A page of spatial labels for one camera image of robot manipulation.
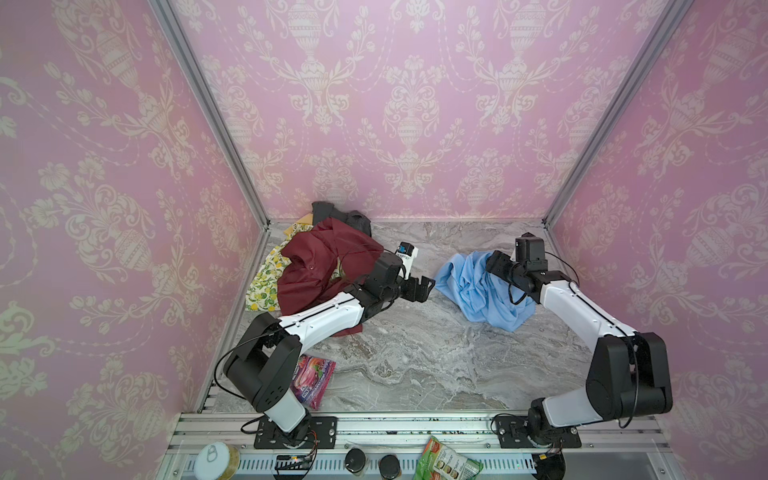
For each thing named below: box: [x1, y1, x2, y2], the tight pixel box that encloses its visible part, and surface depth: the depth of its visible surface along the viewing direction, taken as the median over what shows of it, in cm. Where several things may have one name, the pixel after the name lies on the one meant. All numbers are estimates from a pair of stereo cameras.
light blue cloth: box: [435, 251, 537, 332], surface depth 93 cm
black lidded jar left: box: [344, 448, 366, 474], surface depth 64 cm
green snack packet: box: [413, 435, 484, 480], surface depth 69 cm
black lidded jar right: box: [379, 454, 400, 480], surface depth 63 cm
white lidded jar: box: [194, 441, 241, 480], surface depth 68 cm
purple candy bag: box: [290, 354, 336, 411], surface depth 82 cm
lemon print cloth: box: [245, 223, 314, 312], surface depth 101 cm
